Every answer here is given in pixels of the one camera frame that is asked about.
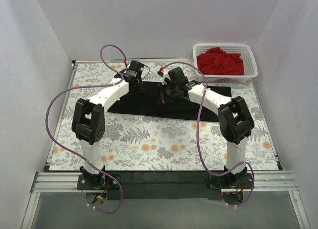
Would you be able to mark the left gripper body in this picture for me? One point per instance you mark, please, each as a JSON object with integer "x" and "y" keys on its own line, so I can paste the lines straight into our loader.
{"x": 135, "y": 83}

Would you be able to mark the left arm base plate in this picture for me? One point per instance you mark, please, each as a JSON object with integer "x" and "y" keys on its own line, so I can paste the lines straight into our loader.
{"x": 104, "y": 181}

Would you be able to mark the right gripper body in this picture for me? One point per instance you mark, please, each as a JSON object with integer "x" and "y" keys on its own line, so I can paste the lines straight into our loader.
{"x": 169, "y": 91}

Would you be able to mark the floral table mat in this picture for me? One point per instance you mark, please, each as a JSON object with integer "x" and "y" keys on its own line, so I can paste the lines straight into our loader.
{"x": 147, "y": 143}

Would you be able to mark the aluminium table frame rail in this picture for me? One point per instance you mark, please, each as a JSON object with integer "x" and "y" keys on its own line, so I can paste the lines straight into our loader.
{"x": 166, "y": 199}

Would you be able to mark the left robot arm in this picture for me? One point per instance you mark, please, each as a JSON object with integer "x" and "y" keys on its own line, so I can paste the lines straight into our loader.
{"x": 89, "y": 119}

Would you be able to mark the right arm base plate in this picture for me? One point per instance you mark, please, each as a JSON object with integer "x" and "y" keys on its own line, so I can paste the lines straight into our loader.
{"x": 229, "y": 181}

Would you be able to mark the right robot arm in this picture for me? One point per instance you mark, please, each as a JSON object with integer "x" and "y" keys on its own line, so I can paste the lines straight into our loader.
{"x": 235, "y": 121}

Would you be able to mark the black t-shirt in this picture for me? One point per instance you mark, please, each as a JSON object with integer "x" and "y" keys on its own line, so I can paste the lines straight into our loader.
{"x": 145, "y": 104}

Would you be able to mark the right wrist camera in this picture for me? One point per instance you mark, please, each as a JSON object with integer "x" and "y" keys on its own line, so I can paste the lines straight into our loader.
{"x": 165, "y": 76}

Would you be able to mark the red t-shirt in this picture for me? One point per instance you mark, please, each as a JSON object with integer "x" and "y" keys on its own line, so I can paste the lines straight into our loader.
{"x": 216, "y": 61}

